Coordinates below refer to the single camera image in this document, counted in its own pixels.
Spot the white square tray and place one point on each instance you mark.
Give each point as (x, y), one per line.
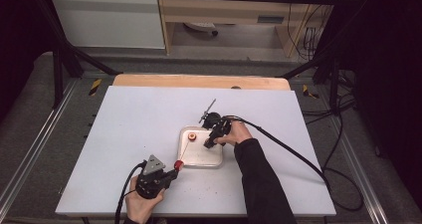
(202, 156)

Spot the white chair base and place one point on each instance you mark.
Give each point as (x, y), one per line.
(200, 27)

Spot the red bead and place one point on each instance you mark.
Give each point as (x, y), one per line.
(191, 136)
(178, 165)

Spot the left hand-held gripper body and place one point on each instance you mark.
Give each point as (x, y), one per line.
(151, 184)

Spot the person's right hand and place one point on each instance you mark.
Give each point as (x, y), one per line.
(239, 134)

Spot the black frame stand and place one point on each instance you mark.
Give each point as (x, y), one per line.
(58, 71)
(333, 81)

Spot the person's left hand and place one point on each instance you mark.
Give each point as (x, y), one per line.
(139, 207)

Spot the white cabinet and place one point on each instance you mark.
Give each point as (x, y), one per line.
(109, 21)

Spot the wooden desk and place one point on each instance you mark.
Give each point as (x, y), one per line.
(225, 10)

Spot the white board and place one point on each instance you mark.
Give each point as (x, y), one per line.
(132, 117)

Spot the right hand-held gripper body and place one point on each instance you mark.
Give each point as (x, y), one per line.
(219, 124)

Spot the aluminium floor rail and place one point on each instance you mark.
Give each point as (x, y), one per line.
(36, 141)
(361, 174)

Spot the wooden table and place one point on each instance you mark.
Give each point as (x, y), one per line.
(185, 81)

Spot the yellow black tape strip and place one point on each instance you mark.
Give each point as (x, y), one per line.
(309, 92)
(95, 87)

